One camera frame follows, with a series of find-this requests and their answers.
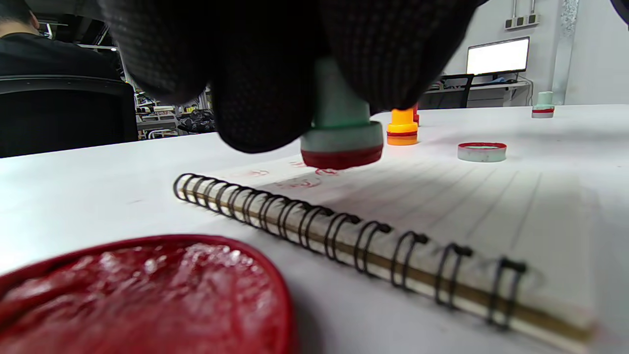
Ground bright computer monitor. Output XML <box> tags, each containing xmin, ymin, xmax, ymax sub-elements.
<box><xmin>466</xmin><ymin>36</ymin><xmax>531</xmax><ymax>76</ymax></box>

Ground black patterned bag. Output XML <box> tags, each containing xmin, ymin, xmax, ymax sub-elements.
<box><xmin>178</xmin><ymin>109</ymin><xmax>217</xmax><ymax>134</ymax></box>

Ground orange reward stamp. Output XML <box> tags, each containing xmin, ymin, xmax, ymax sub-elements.
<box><xmin>387</xmin><ymin>108</ymin><xmax>419</xmax><ymax>147</ymax></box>

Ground green stamp cap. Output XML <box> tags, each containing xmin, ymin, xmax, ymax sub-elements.
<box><xmin>457</xmin><ymin>142</ymin><xmax>507</xmax><ymax>163</ymax></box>

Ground silver insulated pipe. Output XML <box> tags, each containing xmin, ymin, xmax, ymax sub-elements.
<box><xmin>553</xmin><ymin>0</ymin><xmax>580</xmax><ymax>105</ymax></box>

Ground spiral lined notebook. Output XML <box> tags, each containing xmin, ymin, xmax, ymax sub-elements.
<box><xmin>173</xmin><ymin>147</ymin><xmax>605</xmax><ymax>347</ymax></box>

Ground white metal trolley cart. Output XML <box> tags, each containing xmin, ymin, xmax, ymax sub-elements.
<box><xmin>136</xmin><ymin>101</ymin><xmax>217</xmax><ymax>141</ymax></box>

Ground red ink pad base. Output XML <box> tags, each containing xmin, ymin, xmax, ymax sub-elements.
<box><xmin>0</xmin><ymin>235</ymin><xmax>295</xmax><ymax>354</ymax></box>

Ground wall power sockets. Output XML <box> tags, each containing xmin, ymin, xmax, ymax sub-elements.
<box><xmin>505</xmin><ymin>14</ymin><xmax>541</xmax><ymax>29</ymax></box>

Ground green reward stamp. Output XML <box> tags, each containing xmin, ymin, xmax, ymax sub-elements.
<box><xmin>301</xmin><ymin>57</ymin><xmax>384</xmax><ymax>170</ymax></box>
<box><xmin>532</xmin><ymin>91</ymin><xmax>555</xmax><ymax>119</ymax></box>

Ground white background desk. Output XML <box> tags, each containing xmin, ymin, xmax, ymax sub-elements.
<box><xmin>425</xmin><ymin>80</ymin><xmax>534</xmax><ymax>108</ymax></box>

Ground person's left hand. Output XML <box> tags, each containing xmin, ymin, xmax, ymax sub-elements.
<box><xmin>98</xmin><ymin>0</ymin><xmax>487</xmax><ymax>154</ymax></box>

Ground black frame background chair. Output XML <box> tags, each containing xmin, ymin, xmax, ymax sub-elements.
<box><xmin>418</xmin><ymin>74</ymin><xmax>475</xmax><ymax>110</ymax></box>

